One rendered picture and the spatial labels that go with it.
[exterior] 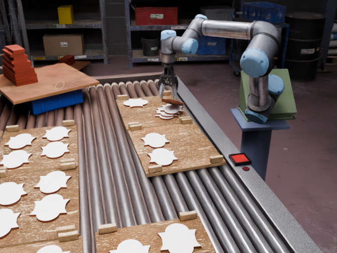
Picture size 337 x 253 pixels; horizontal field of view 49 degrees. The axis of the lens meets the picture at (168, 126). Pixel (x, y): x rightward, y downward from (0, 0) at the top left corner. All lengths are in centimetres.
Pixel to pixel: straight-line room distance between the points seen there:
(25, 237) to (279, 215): 85
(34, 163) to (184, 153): 64
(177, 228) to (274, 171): 220
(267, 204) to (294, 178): 189
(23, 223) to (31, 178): 27
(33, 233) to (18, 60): 120
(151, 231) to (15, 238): 43
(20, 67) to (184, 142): 106
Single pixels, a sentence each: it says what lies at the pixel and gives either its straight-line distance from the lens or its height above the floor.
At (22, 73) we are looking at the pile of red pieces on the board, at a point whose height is 111.
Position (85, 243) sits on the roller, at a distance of 124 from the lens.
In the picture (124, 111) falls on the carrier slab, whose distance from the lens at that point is 205.
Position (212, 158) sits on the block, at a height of 96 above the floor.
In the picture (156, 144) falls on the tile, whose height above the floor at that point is 95.
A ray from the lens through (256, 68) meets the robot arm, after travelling 155.
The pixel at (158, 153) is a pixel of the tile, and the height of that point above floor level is 95.
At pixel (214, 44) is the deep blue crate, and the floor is 32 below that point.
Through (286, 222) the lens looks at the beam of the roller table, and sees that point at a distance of 135.
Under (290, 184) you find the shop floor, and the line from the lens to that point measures 321.
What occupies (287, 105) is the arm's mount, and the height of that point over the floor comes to 95.
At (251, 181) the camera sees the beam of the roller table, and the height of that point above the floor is 92.
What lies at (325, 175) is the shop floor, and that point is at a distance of 343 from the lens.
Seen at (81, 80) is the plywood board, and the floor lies 104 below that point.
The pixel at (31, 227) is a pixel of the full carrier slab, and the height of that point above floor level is 94.
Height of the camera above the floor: 176
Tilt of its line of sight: 26 degrees down
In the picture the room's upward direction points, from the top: straight up
